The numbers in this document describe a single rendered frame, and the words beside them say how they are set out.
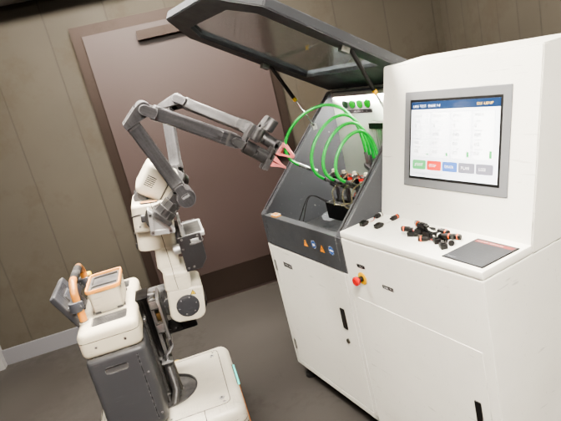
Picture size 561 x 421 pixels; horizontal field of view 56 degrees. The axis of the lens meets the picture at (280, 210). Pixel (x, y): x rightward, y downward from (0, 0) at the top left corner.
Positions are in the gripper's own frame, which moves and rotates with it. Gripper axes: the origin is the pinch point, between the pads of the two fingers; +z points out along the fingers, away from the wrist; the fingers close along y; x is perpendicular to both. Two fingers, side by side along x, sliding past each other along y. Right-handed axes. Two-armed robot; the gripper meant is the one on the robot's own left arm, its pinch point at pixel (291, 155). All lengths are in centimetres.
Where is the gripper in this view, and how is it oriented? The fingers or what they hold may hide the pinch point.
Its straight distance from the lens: 252.6
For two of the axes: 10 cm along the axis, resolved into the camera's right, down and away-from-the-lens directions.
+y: 2.2, -0.9, 9.7
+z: 8.3, 5.5, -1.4
